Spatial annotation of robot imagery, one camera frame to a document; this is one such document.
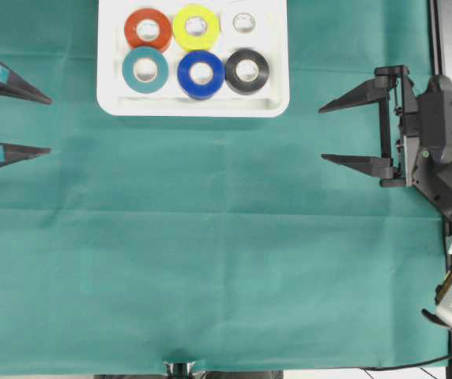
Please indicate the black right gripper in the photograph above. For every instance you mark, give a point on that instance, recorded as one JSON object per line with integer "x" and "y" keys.
{"x": 377, "y": 90}

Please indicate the black tape roll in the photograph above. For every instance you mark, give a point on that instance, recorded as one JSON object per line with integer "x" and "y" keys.
{"x": 246, "y": 72}

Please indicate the teal tape roll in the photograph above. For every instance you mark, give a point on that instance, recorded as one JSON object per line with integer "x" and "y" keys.
{"x": 145, "y": 70}

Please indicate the white tape roll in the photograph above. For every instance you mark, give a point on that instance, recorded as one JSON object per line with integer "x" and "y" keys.
{"x": 243, "y": 24}

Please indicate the red tape roll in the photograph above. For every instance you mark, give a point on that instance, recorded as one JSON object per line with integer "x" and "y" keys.
{"x": 148, "y": 27}

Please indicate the blue tape roll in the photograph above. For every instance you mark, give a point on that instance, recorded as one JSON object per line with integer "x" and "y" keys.
{"x": 200, "y": 74}

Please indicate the yellow tape roll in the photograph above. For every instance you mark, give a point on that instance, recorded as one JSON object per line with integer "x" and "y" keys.
{"x": 196, "y": 28}

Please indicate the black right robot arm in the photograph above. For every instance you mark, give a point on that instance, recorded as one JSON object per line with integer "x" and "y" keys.
{"x": 433, "y": 181}

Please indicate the white plastic case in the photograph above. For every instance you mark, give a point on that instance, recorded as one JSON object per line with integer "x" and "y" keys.
{"x": 118, "y": 99}

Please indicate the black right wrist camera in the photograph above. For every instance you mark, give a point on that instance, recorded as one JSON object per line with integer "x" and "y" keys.
{"x": 435, "y": 110}

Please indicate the black tripod mount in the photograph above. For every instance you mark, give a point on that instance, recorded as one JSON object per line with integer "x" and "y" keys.
{"x": 179, "y": 370}

